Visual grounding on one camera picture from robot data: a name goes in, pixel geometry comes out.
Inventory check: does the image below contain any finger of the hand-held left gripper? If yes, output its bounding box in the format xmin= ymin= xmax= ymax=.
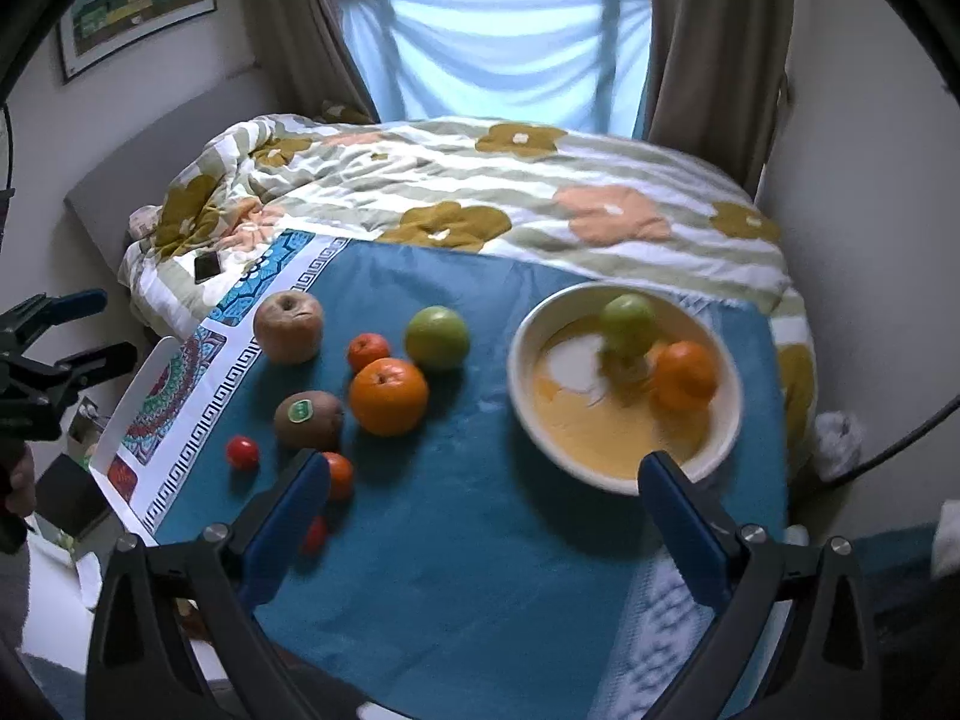
xmin=0 ymin=289 xmax=110 ymax=350
xmin=0 ymin=341 xmax=140 ymax=410

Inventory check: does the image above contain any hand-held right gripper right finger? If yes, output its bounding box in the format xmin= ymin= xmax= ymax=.
xmin=637 ymin=451 xmax=882 ymax=720

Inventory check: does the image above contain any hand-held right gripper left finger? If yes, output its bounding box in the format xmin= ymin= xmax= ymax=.
xmin=86 ymin=448 xmax=335 ymax=720

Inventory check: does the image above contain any small tangerine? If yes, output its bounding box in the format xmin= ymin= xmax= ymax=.
xmin=321 ymin=451 xmax=355 ymax=503

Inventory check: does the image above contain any brown kiwi with sticker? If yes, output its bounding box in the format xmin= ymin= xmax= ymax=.
xmin=273 ymin=390 xmax=346 ymax=452

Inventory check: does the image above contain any cream ceramic bowl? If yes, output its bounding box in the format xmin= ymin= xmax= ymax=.
xmin=508 ymin=281 xmax=745 ymax=497

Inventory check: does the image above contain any large orange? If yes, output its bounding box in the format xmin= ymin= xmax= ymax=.
xmin=349 ymin=358 xmax=430 ymax=437

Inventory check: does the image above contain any small red fruit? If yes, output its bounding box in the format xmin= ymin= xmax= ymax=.
xmin=346 ymin=332 xmax=392 ymax=374

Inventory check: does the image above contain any brown russet apple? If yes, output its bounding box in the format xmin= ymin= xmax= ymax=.
xmin=253 ymin=290 xmax=325 ymax=366

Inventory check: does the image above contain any large green apple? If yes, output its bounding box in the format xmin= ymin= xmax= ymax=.
xmin=405 ymin=305 xmax=472 ymax=371

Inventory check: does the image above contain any person's left hand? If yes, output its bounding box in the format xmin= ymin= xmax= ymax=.
xmin=7 ymin=446 xmax=37 ymax=517

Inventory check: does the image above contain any dark box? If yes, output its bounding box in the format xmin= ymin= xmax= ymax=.
xmin=34 ymin=456 xmax=115 ymax=541

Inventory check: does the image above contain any grey headboard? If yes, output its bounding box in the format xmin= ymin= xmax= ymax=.
xmin=64 ymin=86 xmax=282 ymax=293

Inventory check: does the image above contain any orange tangerine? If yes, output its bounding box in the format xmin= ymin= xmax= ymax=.
xmin=652 ymin=341 xmax=719 ymax=412

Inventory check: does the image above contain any teal patterned tablecloth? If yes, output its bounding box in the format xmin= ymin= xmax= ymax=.
xmin=90 ymin=229 xmax=796 ymax=720

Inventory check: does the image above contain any crumpled white cloth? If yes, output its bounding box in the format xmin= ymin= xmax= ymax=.
xmin=811 ymin=409 xmax=867 ymax=485

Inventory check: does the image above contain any small green apple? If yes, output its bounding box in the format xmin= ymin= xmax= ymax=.
xmin=598 ymin=294 xmax=658 ymax=359

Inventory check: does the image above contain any beige curtain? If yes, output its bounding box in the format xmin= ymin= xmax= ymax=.
xmin=232 ymin=0 xmax=377 ymax=125
xmin=646 ymin=0 xmax=796 ymax=192

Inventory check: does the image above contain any floral striped duvet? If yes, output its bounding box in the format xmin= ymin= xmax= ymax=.
xmin=120 ymin=114 xmax=818 ymax=466

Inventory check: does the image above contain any light blue window cloth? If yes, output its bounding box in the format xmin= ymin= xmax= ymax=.
xmin=336 ymin=0 xmax=653 ymax=142

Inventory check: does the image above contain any black cable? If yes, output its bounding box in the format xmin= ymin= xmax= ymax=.
xmin=840 ymin=397 xmax=960 ymax=481

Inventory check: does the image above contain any framed wall picture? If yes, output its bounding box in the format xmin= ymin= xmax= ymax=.
xmin=56 ymin=0 xmax=218 ymax=83

